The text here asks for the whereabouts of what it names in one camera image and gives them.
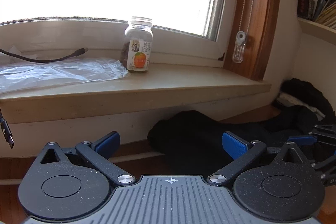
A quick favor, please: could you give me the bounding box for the black garment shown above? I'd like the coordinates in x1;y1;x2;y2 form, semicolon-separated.
147;79;335;158

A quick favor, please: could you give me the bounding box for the clear plastic bag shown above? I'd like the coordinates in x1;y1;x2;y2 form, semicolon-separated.
1;58;128;94

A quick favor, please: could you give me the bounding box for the glass jar with orange label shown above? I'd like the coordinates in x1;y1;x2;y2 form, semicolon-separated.
120;16;153;73

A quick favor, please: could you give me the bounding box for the blind cord clip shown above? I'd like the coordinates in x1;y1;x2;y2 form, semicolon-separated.
232;31;248;64

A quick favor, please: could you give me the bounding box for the black USB cable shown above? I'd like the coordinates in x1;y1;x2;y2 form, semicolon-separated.
0;47;89;64

